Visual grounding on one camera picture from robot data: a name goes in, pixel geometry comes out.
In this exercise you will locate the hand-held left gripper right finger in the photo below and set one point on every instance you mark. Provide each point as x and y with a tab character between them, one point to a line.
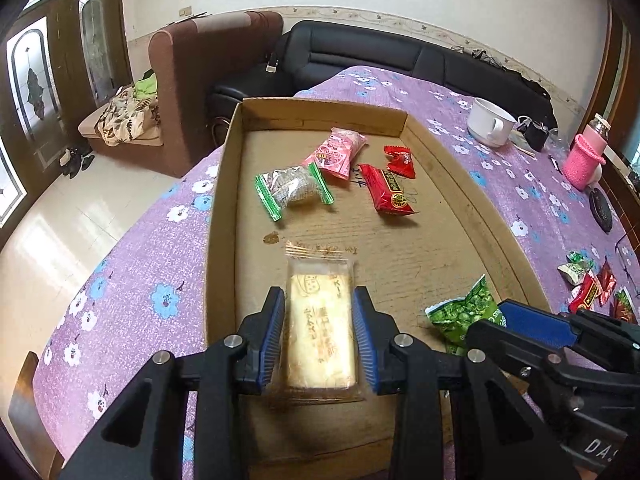
365	345

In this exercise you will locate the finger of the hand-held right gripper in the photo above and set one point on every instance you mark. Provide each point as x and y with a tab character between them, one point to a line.
525	350
535	320

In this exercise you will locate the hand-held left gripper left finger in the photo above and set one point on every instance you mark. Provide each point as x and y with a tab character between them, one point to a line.
270	345

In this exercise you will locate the clear yellow cake packet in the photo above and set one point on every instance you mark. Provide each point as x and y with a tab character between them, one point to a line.
317	330

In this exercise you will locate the green pea snack packet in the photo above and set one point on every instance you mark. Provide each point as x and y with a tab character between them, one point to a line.
462	312

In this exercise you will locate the cardboard box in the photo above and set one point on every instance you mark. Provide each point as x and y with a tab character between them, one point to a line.
380	260

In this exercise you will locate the small green white candy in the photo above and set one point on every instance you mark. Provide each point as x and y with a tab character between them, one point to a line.
575	270

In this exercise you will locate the small red candy packet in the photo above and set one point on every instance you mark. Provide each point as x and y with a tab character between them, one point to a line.
607	280
401	162

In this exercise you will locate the red peanut snack packet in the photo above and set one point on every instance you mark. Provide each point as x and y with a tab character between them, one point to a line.
625	305

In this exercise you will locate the black glasses case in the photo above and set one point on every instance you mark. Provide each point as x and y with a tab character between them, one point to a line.
600	207

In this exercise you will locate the purple floral tablecloth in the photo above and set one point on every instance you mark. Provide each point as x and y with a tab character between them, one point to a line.
150	260

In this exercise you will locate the green white snack packet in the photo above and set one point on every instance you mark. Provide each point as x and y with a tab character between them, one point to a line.
292	190

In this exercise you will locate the pink knit-sleeved bottle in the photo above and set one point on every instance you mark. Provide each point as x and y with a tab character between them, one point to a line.
582	160

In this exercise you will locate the olive booklet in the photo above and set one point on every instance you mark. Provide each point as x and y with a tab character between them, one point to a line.
522	146

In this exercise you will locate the small black device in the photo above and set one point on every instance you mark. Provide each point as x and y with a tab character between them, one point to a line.
535	135

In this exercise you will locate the pink snack packet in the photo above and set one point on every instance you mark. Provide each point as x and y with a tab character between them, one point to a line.
337	152

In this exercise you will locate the white cup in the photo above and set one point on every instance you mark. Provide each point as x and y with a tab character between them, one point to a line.
487	120

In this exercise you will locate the black cloth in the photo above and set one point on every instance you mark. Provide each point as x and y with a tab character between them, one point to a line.
530	85

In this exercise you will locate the wooden chair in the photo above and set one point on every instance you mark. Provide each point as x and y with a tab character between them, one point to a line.
27	410

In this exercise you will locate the dark shoe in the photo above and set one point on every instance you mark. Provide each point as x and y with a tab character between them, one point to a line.
85	159
69	165

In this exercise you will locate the printed blanket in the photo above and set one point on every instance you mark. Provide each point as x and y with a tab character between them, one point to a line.
125	115

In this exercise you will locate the wooden partition counter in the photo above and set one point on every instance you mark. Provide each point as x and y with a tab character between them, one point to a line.
617	60

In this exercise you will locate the green cloth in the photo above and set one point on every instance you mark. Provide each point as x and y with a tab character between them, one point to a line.
145	85

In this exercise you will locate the brown armchair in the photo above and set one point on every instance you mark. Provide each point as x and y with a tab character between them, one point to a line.
200	60

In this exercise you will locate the black sofa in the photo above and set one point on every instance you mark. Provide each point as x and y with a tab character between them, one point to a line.
360	45

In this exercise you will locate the wooden glass door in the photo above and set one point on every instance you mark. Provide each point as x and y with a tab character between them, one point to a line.
50	60

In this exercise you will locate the wall outlet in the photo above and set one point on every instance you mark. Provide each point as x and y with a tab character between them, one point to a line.
185	10

